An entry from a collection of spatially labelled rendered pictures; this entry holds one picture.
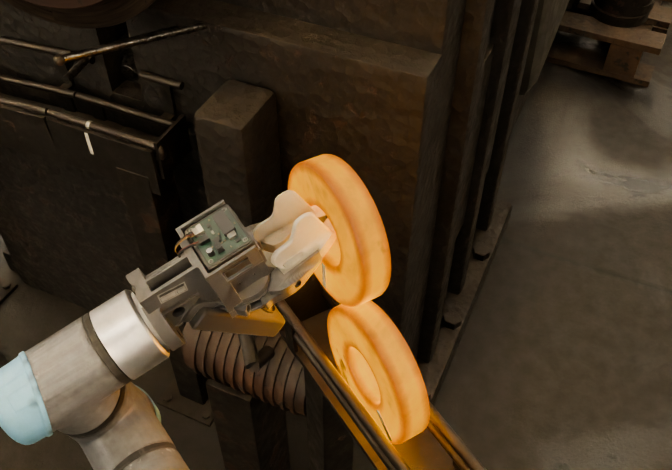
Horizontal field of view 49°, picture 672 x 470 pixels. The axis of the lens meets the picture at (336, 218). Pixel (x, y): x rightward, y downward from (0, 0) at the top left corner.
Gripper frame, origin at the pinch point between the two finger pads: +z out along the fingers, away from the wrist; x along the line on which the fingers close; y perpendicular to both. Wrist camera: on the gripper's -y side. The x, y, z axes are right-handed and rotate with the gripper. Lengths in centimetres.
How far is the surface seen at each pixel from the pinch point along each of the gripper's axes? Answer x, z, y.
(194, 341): 18.9, -21.1, -30.3
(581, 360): 8, 43, -101
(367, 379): -8.1, -5.4, -16.9
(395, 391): -14.8, -4.6, -8.7
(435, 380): 17, 12, -85
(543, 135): 72, 88, -112
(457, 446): -20.1, -2.1, -16.0
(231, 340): 15.6, -16.5, -30.5
